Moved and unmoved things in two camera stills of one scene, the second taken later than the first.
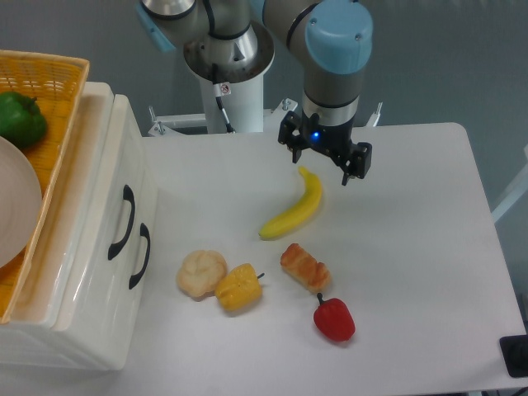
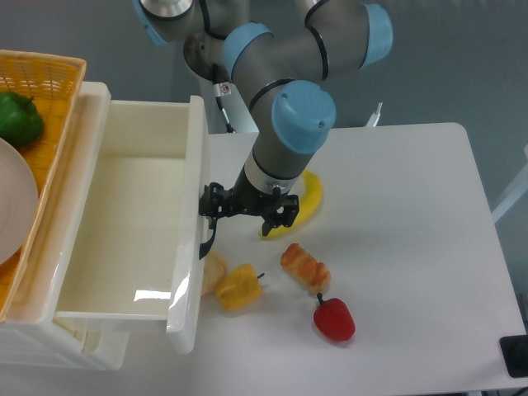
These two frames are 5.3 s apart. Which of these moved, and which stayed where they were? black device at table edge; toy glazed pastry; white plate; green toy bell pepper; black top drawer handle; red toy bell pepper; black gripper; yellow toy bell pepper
Moved: black top drawer handle; black gripper
Stayed: white plate; yellow toy bell pepper; black device at table edge; toy glazed pastry; red toy bell pepper; green toy bell pepper
